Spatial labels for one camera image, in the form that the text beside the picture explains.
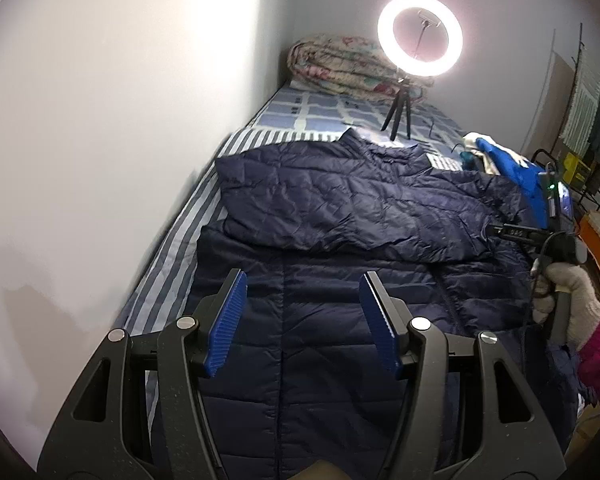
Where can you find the striped hanging towel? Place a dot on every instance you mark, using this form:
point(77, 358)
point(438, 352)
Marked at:
point(583, 103)

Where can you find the right gloved hand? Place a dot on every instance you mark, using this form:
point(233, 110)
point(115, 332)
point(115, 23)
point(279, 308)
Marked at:
point(584, 315)

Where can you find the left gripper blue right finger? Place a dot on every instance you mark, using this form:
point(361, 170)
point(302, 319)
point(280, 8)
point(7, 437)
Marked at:
point(387, 318)

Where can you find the phone on right gripper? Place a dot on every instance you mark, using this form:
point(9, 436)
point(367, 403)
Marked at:
point(558, 202)

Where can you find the striped bed mattress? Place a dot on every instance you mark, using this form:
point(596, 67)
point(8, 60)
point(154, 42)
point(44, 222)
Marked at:
point(161, 292)

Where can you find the blue folded shirt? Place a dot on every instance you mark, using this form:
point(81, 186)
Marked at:
point(519, 170)

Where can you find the black clothes rack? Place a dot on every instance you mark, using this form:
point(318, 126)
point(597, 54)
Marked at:
point(543, 144)

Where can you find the yellow crate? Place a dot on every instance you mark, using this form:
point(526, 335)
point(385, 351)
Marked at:
point(576, 173)

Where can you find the blue plaid sheet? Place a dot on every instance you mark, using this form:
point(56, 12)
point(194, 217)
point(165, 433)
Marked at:
point(316, 112)

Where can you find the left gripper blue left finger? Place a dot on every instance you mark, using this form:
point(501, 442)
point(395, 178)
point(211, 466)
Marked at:
point(220, 320)

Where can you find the floral rolled quilt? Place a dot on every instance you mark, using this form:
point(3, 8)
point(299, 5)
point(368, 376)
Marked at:
point(350, 66)

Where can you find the ring light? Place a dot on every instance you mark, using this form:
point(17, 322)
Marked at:
point(422, 38)

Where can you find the navy puffer jacket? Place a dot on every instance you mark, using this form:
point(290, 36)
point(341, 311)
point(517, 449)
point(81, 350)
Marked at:
point(359, 308)

